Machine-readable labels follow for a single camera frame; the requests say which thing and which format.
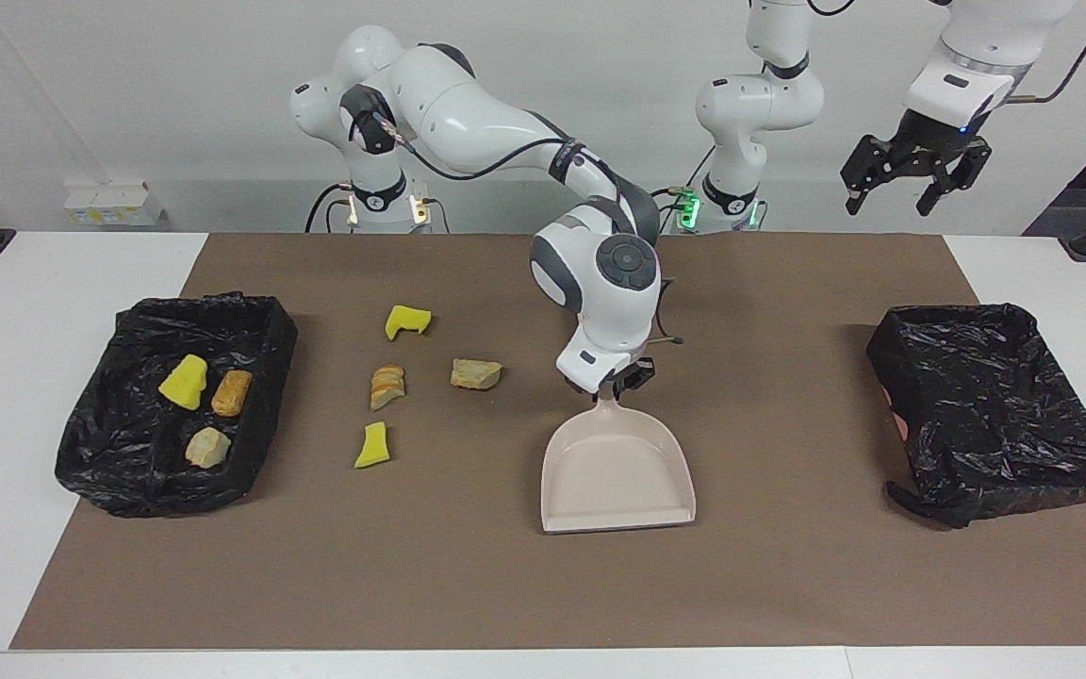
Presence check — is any beige plastic dustpan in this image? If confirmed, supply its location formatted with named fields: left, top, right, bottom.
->
left=541, top=389, right=698, bottom=535

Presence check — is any black plastic trash bag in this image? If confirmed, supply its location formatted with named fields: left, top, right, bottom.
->
left=866, top=302, right=1086, bottom=529
left=55, top=291, right=299, bottom=519

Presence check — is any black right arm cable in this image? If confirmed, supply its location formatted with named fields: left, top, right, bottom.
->
left=383, top=123, right=685, bottom=345

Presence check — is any white cardboard box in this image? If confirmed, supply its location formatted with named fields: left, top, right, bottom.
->
left=64, top=181, right=165, bottom=227

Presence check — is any notched yellow sponge piece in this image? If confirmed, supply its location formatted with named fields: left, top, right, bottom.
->
left=385, top=305, right=434, bottom=342

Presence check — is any brown paper table mat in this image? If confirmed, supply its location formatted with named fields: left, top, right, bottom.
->
left=10, top=233, right=1086, bottom=652

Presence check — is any small yellow sponge piece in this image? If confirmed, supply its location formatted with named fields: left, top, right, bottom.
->
left=354, top=422, right=392, bottom=470

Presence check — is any orange striped bread piece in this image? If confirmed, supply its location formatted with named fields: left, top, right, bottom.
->
left=370, top=365, right=407, bottom=412

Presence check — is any yellow sponge chunk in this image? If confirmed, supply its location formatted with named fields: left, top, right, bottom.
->
left=158, top=354, right=209, bottom=411

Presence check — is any brown oval bread roll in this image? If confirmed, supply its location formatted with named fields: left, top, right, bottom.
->
left=211, top=370, right=254, bottom=418

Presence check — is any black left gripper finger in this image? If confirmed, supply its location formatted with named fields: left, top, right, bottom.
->
left=840, top=135, right=904, bottom=217
left=916, top=140, right=994, bottom=219

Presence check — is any pale beige bread chunk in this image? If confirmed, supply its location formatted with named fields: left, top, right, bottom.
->
left=185, top=426, right=233, bottom=470

